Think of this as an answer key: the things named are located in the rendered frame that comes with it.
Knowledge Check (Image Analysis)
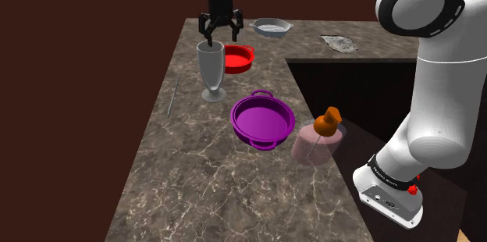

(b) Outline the grey oval baking dish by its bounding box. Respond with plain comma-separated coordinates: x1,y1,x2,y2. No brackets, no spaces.
249,17,295,39

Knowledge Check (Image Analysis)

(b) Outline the pink soap dispenser orange pump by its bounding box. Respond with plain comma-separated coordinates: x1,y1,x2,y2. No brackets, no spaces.
290,105,348,167

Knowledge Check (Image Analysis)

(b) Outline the grey crumpled cloth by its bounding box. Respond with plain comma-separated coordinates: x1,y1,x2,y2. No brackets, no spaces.
320,34,359,55

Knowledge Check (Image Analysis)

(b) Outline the purple round pan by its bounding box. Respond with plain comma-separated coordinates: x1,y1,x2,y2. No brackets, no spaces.
229,89,297,152

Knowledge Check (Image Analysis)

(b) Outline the dark robot stand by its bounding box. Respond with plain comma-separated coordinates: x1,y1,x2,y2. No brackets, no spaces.
329,117,471,242

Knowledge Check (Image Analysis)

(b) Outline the thin grey rod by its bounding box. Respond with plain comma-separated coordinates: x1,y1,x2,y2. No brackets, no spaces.
167,74,180,119

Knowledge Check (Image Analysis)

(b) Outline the tall grey footed glass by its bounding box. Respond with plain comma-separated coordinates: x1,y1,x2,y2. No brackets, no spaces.
195,40,228,104

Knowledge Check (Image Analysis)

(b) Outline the red round pan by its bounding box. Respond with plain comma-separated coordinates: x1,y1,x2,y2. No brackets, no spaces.
222,44,256,76

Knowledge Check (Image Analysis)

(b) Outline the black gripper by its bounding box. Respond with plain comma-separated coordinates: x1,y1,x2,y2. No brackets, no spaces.
197,0,245,48

